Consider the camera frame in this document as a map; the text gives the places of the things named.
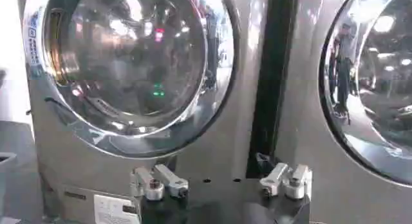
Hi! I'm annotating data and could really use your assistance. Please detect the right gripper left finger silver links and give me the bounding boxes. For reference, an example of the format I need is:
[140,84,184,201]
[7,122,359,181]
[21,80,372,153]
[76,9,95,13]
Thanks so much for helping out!
[129,156,190,201]

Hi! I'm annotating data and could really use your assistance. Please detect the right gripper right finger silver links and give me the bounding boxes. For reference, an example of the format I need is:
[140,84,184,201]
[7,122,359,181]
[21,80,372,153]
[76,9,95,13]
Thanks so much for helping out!
[256,153,314,201]

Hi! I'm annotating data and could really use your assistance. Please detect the grey dryer with white label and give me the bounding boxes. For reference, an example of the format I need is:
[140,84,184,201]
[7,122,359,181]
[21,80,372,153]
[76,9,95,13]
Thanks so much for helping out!
[15,0,275,224]

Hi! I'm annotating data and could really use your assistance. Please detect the white label sticker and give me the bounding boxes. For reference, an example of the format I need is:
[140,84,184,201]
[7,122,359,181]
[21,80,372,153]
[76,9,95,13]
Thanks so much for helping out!
[93,194,142,224]

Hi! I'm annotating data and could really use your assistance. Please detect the round glass door with sticker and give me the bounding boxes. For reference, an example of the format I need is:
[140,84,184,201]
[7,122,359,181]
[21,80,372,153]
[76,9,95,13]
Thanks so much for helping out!
[21,0,241,159]

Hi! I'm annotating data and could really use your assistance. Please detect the round glass dryer door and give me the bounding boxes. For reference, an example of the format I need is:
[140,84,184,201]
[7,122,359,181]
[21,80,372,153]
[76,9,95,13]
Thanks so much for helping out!
[317,0,412,188]

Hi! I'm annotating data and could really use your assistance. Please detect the grey laundry basket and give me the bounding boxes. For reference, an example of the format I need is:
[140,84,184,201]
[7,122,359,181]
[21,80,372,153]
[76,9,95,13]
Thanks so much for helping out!
[0,152,17,215]

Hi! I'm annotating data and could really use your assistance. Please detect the blue printed door sticker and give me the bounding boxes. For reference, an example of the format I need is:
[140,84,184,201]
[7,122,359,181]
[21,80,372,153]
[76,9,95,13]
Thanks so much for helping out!
[26,11,45,79]

